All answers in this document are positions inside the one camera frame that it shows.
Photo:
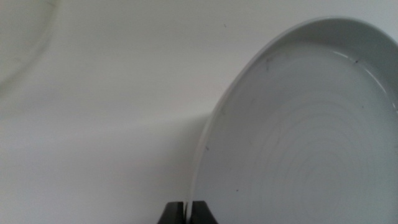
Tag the grey shallow plastic bowl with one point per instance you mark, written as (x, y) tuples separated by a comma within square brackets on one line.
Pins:
[(304, 140)]

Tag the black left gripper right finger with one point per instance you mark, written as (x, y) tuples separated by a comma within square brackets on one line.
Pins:
[(202, 214)]

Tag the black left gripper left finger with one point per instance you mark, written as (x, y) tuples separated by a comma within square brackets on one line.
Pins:
[(173, 214)]

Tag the white shallow plastic bowl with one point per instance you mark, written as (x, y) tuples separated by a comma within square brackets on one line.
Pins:
[(18, 37)]

